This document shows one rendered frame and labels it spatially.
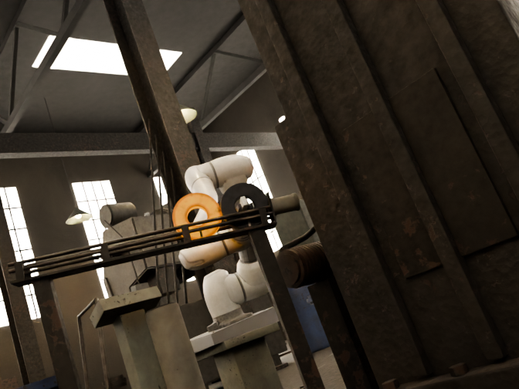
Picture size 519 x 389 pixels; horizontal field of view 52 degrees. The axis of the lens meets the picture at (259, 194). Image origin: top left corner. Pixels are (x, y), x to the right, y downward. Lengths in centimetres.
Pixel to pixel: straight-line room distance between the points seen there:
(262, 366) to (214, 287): 44
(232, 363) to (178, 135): 312
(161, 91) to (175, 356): 399
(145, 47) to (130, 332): 418
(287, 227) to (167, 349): 405
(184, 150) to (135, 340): 348
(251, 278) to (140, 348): 87
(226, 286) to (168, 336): 88
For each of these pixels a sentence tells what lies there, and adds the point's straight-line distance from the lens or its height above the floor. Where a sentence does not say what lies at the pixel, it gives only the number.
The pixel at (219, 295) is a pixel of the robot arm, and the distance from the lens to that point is 268.
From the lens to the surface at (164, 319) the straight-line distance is 186.
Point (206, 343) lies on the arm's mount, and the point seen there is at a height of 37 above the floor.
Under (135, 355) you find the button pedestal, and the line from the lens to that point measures 199.
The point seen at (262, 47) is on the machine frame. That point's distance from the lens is 169.
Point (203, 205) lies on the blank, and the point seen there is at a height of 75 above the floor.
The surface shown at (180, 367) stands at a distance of 185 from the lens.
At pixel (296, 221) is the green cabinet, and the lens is 569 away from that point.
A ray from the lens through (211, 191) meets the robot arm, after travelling 231.
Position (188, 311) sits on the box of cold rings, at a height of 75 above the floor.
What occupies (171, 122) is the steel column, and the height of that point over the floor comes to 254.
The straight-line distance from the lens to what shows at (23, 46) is 1267.
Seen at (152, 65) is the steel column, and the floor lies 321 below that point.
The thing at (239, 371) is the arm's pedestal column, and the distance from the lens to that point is 262.
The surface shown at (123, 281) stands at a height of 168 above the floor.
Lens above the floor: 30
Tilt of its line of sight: 14 degrees up
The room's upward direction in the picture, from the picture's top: 21 degrees counter-clockwise
